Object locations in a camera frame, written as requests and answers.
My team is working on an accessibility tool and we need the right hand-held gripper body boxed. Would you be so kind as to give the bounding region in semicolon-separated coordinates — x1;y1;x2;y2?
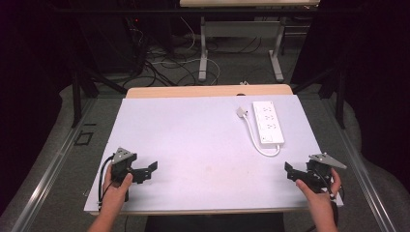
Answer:
304;152;348;194

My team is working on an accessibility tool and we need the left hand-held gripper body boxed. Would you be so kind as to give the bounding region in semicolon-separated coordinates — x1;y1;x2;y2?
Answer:
110;147;143;186

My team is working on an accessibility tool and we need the person's right hand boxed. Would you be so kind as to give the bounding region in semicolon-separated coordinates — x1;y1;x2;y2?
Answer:
295;168;342;212

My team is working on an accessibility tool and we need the person's left hand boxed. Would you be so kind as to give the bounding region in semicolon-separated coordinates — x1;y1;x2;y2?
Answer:
102;164;134;212

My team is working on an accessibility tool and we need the white table cover sheet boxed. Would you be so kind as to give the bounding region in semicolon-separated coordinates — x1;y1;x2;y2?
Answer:
83;94;345;215

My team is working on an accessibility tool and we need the white power strip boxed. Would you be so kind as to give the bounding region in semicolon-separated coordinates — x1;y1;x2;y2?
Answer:
251;100;286;150

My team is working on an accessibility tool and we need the black metal stand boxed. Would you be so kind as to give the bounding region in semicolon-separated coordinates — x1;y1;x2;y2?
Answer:
290;62;348;131
70;62;129;129

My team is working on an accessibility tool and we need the person's dark clothing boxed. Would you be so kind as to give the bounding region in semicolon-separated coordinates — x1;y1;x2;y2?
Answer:
144;212;286;232

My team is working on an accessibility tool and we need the light wooden table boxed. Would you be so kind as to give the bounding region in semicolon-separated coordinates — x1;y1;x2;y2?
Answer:
125;83;295;100

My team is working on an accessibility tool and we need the black computer tower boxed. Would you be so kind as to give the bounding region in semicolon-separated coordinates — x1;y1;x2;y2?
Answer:
76;14;147;75

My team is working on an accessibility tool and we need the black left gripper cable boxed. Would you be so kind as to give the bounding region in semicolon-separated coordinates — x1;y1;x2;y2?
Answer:
97;155;116;209

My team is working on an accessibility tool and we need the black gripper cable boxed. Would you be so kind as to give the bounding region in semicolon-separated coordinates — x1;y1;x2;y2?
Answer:
318;175;346;232
97;155;116;209

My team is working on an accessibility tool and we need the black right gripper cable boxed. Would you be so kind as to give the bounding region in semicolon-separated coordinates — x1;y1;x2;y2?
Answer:
318;175;346;232

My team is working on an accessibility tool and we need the white power strip cable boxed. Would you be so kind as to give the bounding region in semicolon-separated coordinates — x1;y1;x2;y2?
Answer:
243;113;281;159

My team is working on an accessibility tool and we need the metal floor rail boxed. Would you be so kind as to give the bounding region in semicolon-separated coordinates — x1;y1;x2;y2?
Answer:
10;97;99;232
321;96;398;232

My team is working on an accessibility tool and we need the black floor cables bundle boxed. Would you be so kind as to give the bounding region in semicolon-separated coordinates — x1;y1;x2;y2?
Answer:
124;18;264;88

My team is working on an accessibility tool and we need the white floor cable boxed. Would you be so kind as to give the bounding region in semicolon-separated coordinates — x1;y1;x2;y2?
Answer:
150;15;222;85

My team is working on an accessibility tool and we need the white desk frame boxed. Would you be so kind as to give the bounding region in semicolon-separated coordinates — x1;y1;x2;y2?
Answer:
196;14;288;83

